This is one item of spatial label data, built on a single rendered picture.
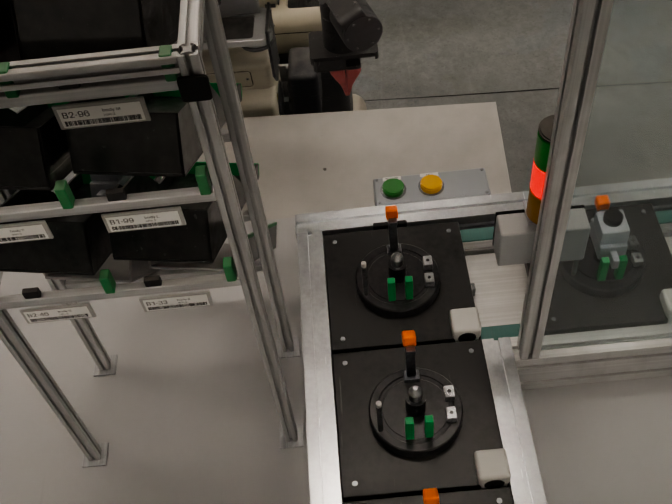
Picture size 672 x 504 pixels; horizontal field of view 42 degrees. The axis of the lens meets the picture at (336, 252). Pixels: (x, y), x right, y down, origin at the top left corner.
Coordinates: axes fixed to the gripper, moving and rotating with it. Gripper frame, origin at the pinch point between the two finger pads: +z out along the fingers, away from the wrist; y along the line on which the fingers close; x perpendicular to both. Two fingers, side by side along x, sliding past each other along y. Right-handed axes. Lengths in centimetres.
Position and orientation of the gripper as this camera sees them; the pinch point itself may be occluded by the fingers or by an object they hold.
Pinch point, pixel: (347, 88)
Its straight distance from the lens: 139.2
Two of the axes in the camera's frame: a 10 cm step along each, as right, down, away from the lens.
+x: -0.6, -7.7, 6.3
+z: 0.8, 6.2, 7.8
